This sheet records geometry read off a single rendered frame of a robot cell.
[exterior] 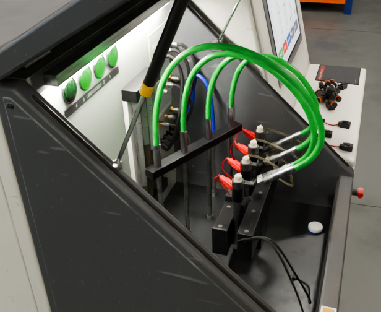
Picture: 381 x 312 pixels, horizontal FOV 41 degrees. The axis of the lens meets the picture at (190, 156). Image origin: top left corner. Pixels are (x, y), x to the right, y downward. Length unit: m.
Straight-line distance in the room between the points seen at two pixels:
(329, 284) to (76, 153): 0.62
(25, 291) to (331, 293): 0.64
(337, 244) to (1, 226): 0.75
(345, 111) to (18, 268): 1.16
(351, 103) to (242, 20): 0.61
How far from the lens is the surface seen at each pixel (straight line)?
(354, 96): 1.88
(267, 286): 1.30
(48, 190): 0.91
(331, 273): 1.18
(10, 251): 1.09
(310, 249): 1.41
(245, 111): 1.44
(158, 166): 1.22
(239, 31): 1.40
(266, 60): 1.02
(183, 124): 1.23
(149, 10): 1.22
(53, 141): 0.84
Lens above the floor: 1.77
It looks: 32 degrees down
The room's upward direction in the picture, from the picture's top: 2 degrees counter-clockwise
